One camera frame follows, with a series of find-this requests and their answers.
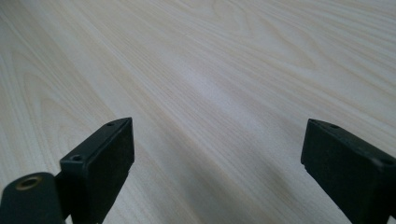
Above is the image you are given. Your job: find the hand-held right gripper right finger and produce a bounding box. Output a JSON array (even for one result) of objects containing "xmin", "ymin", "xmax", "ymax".
[{"xmin": 300, "ymin": 118, "xmax": 396, "ymax": 224}]

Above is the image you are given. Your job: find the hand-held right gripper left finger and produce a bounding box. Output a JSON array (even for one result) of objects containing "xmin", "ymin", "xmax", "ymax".
[{"xmin": 59, "ymin": 117, "xmax": 135, "ymax": 224}]

